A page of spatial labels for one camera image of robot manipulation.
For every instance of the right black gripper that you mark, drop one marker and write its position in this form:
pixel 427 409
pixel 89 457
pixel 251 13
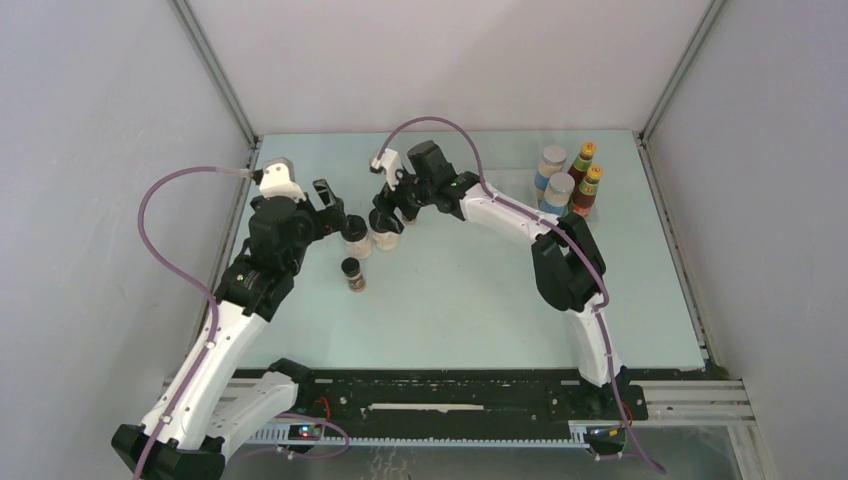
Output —
pixel 388 199

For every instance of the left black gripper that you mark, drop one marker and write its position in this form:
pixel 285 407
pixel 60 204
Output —
pixel 328 220

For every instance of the black lid salt shaker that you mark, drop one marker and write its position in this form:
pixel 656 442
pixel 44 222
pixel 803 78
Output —
pixel 386 237
pixel 356 237

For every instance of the blue label spice jar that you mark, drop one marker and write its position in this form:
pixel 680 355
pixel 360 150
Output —
pixel 556 196
pixel 552 161

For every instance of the sauce bottle yellow cap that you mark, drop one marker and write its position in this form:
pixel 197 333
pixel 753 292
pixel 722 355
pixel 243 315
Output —
pixel 582 162
pixel 584 196

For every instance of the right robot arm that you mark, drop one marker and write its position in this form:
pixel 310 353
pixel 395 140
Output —
pixel 567 263

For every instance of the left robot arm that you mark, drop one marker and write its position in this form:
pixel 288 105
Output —
pixel 186 435

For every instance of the small dark pepper bottle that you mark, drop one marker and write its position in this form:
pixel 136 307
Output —
pixel 351 268

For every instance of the clear plastic organizer tray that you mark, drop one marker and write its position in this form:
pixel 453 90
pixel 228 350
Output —
pixel 517 183

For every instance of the left circuit board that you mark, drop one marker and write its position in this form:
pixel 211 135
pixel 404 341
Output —
pixel 305 432

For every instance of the circuit board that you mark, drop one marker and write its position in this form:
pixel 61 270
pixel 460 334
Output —
pixel 305 432
pixel 611 434

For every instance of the right circuit board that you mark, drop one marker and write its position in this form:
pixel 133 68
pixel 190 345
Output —
pixel 611 434

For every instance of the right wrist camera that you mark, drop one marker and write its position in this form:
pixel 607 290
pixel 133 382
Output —
pixel 387 163

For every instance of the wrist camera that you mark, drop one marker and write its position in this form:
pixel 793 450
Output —
pixel 387 163
pixel 276 178

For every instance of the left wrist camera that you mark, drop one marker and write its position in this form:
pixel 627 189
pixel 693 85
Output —
pixel 276 178

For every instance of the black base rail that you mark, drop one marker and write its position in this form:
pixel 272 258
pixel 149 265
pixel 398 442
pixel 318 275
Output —
pixel 486 405

